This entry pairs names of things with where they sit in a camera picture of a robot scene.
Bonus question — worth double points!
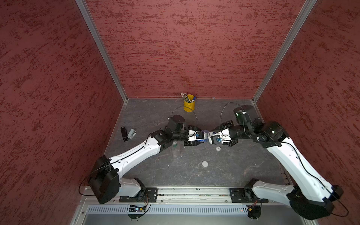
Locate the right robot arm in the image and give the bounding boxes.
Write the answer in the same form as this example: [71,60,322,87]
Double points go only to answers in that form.
[208,105,344,220]

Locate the perforated cable tray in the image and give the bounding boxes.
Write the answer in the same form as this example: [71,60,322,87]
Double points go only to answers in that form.
[86,205,248,216]

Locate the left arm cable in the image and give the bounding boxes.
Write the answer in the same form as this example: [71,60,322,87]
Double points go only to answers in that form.
[170,106,198,127]

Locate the pencils bundle in cup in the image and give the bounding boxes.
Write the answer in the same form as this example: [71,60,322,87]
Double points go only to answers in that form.
[181,93,192,103]

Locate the aluminium mounting rail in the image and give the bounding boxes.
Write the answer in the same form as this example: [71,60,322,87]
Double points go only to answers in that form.
[78,185,307,205]

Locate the clear bottle green label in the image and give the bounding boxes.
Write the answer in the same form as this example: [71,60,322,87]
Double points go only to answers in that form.
[171,141,181,158]

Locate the black stapler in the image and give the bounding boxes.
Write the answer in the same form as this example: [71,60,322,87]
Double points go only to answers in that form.
[121,127,128,142]

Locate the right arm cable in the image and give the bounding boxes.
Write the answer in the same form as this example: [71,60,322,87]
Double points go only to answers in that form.
[220,102,245,133]

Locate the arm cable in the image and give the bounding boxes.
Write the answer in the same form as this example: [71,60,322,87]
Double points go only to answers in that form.
[220,102,245,133]
[170,106,198,127]

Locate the clear bottle blue label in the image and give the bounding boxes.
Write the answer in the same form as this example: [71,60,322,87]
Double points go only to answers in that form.
[202,130,209,142]

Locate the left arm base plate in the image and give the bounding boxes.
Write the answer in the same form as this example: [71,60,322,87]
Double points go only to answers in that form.
[119,187,158,203]

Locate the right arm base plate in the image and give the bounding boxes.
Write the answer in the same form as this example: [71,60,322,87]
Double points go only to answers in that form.
[229,187,269,203]

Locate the yellow pencil cup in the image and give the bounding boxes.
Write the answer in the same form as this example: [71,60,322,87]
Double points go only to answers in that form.
[183,94,195,113]

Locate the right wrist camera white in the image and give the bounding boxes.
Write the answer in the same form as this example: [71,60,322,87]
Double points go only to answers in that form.
[208,135,232,145]

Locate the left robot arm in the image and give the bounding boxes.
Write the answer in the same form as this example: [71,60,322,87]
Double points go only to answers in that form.
[86,115,209,204]

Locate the grey small stapler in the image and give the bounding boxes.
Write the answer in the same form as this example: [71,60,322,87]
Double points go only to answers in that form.
[127,128,137,139]

